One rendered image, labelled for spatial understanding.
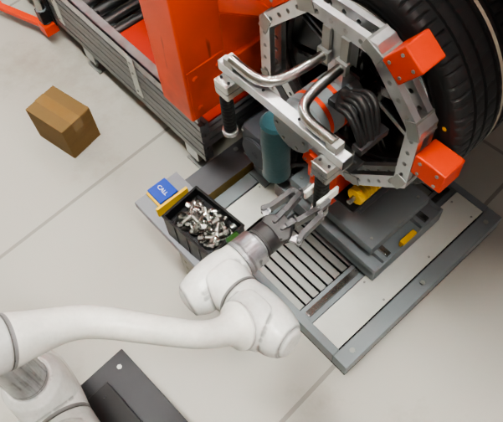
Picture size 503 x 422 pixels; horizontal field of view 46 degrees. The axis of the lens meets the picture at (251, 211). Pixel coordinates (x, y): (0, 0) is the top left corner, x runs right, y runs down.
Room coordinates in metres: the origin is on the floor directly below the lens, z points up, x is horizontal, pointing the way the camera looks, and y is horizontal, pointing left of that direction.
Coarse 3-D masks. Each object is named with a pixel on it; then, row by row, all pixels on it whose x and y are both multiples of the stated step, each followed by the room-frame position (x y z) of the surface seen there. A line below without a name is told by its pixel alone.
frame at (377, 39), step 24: (312, 0) 1.07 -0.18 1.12; (336, 0) 1.07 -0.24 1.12; (264, 24) 1.20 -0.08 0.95; (336, 24) 1.01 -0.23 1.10; (360, 24) 1.01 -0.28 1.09; (384, 24) 0.98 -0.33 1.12; (264, 48) 1.21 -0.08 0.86; (360, 48) 0.95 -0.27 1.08; (384, 48) 0.92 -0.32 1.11; (264, 72) 1.21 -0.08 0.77; (384, 72) 0.89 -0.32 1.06; (408, 96) 0.85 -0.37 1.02; (408, 120) 0.83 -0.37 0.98; (432, 120) 0.82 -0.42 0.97; (408, 144) 0.81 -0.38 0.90; (360, 168) 0.94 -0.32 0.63; (384, 168) 0.89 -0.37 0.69; (408, 168) 0.80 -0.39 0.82
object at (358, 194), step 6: (354, 186) 0.94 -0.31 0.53; (360, 186) 0.94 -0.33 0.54; (366, 186) 0.93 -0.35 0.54; (372, 186) 0.94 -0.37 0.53; (348, 192) 0.93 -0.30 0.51; (354, 192) 0.92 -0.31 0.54; (360, 192) 0.92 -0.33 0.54; (366, 192) 0.92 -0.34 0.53; (372, 192) 0.93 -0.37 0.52; (348, 198) 0.91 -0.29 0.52; (354, 198) 0.91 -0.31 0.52; (360, 198) 0.90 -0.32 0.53; (366, 198) 0.91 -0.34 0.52; (360, 204) 0.90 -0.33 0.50
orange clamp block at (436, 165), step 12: (432, 144) 0.82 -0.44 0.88; (420, 156) 0.79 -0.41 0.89; (432, 156) 0.78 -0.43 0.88; (444, 156) 0.78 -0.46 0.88; (456, 156) 0.78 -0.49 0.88; (420, 168) 0.77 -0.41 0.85; (432, 168) 0.75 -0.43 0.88; (444, 168) 0.75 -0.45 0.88; (456, 168) 0.74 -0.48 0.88; (432, 180) 0.74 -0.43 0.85; (444, 180) 0.72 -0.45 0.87
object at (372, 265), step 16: (304, 160) 1.30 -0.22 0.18; (304, 208) 1.09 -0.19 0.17; (432, 208) 1.05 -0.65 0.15; (320, 224) 1.03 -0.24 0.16; (416, 224) 0.99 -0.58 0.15; (432, 224) 1.01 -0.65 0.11; (336, 240) 0.96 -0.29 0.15; (352, 240) 0.96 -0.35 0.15; (400, 240) 0.92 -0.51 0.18; (352, 256) 0.90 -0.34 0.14; (368, 256) 0.89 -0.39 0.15; (384, 256) 0.87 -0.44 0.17; (368, 272) 0.84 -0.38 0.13
